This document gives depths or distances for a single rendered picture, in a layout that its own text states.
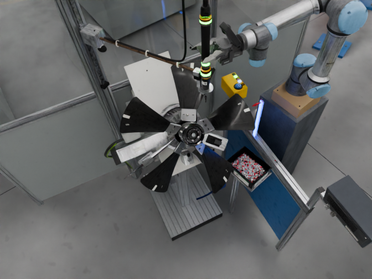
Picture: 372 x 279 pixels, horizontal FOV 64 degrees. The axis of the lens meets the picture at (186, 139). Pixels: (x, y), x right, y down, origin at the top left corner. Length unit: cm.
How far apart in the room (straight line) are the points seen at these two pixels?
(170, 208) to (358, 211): 154
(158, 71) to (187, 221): 131
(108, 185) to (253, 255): 138
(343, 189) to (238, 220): 131
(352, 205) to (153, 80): 114
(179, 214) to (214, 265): 47
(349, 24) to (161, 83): 94
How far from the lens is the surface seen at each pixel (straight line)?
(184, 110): 155
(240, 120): 161
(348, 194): 144
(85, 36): 161
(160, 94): 171
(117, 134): 222
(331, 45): 157
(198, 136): 151
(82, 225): 277
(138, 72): 169
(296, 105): 188
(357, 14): 147
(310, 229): 270
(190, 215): 252
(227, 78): 197
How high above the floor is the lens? 244
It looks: 55 degrees down
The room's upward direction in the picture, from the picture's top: 6 degrees counter-clockwise
